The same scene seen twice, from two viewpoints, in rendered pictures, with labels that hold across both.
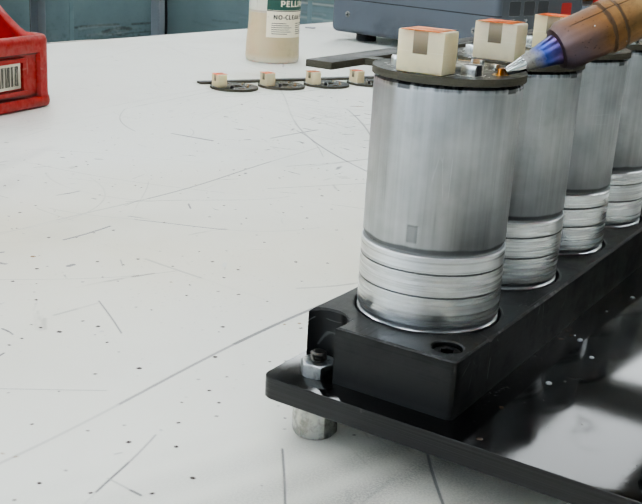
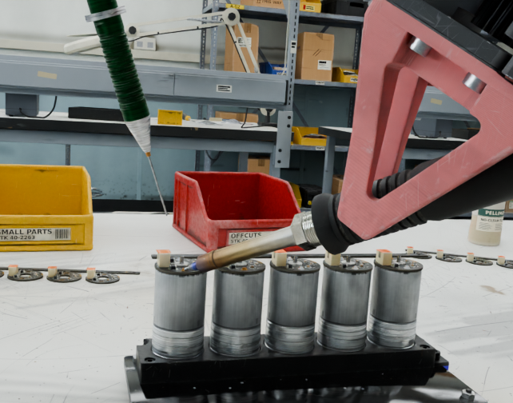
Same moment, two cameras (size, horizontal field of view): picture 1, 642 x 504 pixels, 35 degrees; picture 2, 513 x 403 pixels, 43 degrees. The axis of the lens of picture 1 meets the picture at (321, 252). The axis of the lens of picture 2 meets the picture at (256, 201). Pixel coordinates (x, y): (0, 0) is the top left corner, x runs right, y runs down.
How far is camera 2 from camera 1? 25 cm
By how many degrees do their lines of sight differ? 42
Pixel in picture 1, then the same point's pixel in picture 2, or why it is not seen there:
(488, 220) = (173, 319)
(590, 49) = (202, 266)
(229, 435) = (115, 373)
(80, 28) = not seen: outside the picture
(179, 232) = not seen: hidden behind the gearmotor
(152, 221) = not seen: hidden behind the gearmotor
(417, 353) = (139, 358)
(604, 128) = (291, 301)
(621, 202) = (336, 338)
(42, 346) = (121, 335)
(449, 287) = (161, 340)
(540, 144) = (227, 299)
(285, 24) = (487, 224)
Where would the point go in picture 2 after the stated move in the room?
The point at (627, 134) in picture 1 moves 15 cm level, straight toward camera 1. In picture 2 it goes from (336, 307) to (15, 353)
